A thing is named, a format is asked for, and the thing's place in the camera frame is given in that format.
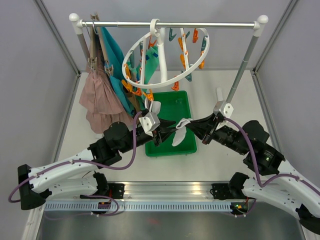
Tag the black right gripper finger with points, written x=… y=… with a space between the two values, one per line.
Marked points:
x=199 y=130
x=202 y=123

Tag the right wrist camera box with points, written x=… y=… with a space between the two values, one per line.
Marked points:
x=222 y=110

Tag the white black-striped sock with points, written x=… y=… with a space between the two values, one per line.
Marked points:
x=152 y=106

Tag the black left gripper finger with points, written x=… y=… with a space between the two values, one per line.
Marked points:
x=164 y=133
x=164 y=124

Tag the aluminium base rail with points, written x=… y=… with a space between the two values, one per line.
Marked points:
x=185 y=191

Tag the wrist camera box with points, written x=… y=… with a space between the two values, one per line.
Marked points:
x=149 y=123
x=222 y=110

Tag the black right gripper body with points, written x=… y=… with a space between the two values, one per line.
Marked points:
x=215 y=123

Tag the white slotted cable duct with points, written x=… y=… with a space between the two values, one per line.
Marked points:
x=139 y=206

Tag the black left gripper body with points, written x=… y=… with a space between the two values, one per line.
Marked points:
x=156 y=135

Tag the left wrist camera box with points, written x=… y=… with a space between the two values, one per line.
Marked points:
x=149 y=123

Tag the white round clip hanger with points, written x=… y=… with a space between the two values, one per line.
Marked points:
x=157 y=30

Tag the brown ribbed sock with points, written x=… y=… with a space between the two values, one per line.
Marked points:
x=130 y=98

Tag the mint patterned sock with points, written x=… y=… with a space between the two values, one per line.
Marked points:
x=132 y=71
x=151 y=63

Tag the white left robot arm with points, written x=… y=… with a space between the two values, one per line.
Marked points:
x=78 y=176

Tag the teal shirt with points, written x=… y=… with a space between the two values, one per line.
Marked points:
x=115 y=60

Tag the beige wooden hanger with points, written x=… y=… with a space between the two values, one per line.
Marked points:
x=108 y=69
x=92 y=60

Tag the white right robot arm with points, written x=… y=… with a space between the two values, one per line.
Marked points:
x=276 y=181

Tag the pink garment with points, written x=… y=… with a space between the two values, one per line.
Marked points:
x=99 y=99

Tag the green plastic tray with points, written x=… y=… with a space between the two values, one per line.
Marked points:
x=174 y=107

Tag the metal clothes rack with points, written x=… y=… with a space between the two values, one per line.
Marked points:
x=256 y=26

